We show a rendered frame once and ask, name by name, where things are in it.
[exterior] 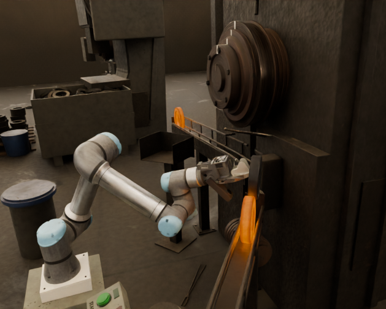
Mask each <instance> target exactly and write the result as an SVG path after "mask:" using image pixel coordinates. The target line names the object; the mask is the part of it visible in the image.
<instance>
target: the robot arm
mask: <svg viewBox="0 0 386 309"><path fill-rule="evenodd" d="M121 151H122V146H121V143H120V142H119V140H118V139H117V138H116V136H114V135H113V134H111V133H108V132H103V133H101V134H97V135H96V136H95V137H93V138H92V139H90V140H87V141H86V142H84V143H82V144H80V145H79V146H78V147H77V148H76V150H75V152H74V165H75V168H76V169H77V171H78V172H79V174H81V176H80V180H79V182H78V185H77V187H76V190H75V193H74V196H73V198H72V202H71V203H69V204H67V206H66V208H65V209H64V213H63V215H62V217H60V218H59V219H52V220H50V221H49V222H48V221H47V222H46V223H44V224H43V225H41V227H40V228H39V229H38V230H37V242H38V244H39V246H40V249H41V253H42V256H43V259H44V278H45V281H46V282H47V283H49V284H61V283H65V282H67V281H69V280H71V279H73V278H74V277H75V276H76V275H77V274H78V273H79V272H80V269H81V266H80V262H79V260H78V259H77V258H76V256H75V255H74V253H73V252H72V248H71V243H72V242H73V241H74V240H75V239H76V238H77V237H78V236H79V235H80V234H81V233H82V232H83V231H85V230H87V229H88V227H89V226H90V224H91V222H92V220H93V215H92V214H91V209H90V208H91V205H92V203H93V201H94V198H95V195H96V193H97V191H98V188H99V186H102V187H103V188H104V189H106V190H108V191H109V192H110V193H112V194H114V195H115V196H117V197H118V198H120V199H121V200H123V201H124V202H126V203H127V204H129V205H130V206H132V207H133V208H135V209H136V210H138V211H140V212H141V213H143V214H144V215H145V216H147V217H149V218H150V219H152V220H153V221H154V222H156V223H158V229H159V231H160V232H161V233H162V234H163V235H164V236H167V237H173V236H175V235H176V234H177V233H178V232H179V231H180V230H181V228H182V226H183V224H184V222H185V221H187V220H190V219H193V217H195V216H196V215H197V209H196V204H195V202H194V199H193V196H192V193H191V190H190V188H197V187H201V186H204V185H207V184H208V185H209V186H210V187H211V188H212V189H214V190H215V191H216V192H217V193H218V194H219V195H220V196H222V197H223V198H224V199H225V200H226V201H227V202H229V201H230V200H231V199H232V196H233V192H232V191H231V190H230V189H228V188H227V187H226V186H225V185H224V184H225V183H232V182H235V181H239V180H243V179H245V178H247V177H249V169H250V166H249V164H248V162H247V160H246V159H245V158H241V159H240V161H239V164H238V165H235V166H234V167H233V169H232V167H231V165H232V163H231V160H230V158H229V156H228V155H224V156H219V157H215V158H213V159H211V161H208V162H202V161H201V162H199V163H198V164H197V165H196V166H197V167H192V168H188V169H182V170H177V171H172V172H168V173H165V174H163V175H162V176H161V187H162V189H163V190H164V192H169V193H170V192H171V195H172V198H173V200H174V203H173V204H172V205H171V206H170V205H168V204H167V203H165V202H163V201H162V200H160V199H159V198H157V197H156V196H154V195H153V194H151V193H149V192H148V191H146V190H145V189H144V188H142V187H140V186H139V185H137V184H135V183H134V182H133V181H131V180H130V179H128V178H126V177H125V176H123V175H122V174H120V173H119V172H117V171H116V170H114V169H113V168H111V166H112V164H113V161H114V159H115V158H117V157H118V156H119V155H120V153H121Z"/></svg>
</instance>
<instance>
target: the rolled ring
mask: <svg viewBox="0 0 386 309"><path fill-rule="evenodd" d="M179 120H180V121H179ZM174 121H175V124H176V125H178V126H180V127H182V128H184V127H185V118H184V114H183V110H182V109H181V107H176V108H175V109H174Z"/></svg>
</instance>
